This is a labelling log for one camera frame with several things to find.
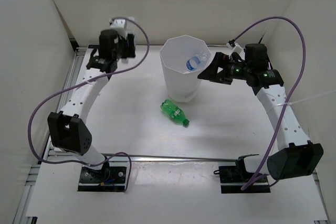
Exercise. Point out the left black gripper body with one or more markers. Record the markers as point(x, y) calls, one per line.
point(123, 51)

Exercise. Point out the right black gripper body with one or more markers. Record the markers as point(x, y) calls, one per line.
point(239, 70)

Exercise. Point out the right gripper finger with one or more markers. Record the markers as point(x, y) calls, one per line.
point(214, 71)
point(225, 80)

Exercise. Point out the clear bottle blue label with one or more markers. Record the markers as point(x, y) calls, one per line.
point(197, 61)

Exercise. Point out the clear bottle white green label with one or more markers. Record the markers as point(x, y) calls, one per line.
point(124, 60)

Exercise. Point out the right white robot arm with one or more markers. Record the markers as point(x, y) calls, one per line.
point(297, 155)

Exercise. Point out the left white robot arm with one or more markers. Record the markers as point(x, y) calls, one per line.
point(68, 130)

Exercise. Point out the white octagonal plastic bin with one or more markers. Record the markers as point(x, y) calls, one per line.
point(174, 54)

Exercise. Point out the green plastic bottle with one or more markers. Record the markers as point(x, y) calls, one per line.
point(174, 113)

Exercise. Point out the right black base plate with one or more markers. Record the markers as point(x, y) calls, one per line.
point(233, 177)

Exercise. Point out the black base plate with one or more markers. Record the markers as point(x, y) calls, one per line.
point(233, 177)
point(114, 180)

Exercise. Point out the aluminium rail bar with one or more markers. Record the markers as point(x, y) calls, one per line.
point(153, 158)

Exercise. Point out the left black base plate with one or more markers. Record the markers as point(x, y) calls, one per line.
point(114, 180)

